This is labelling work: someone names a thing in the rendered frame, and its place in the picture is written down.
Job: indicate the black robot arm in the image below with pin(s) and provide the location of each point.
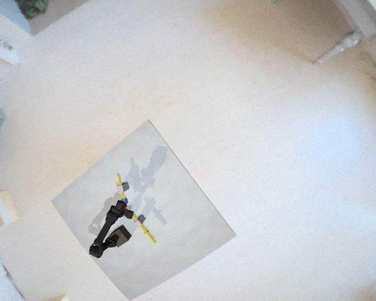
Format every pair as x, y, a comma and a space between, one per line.
112, 217

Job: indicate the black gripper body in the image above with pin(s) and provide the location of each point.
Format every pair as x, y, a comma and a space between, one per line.
129, 213

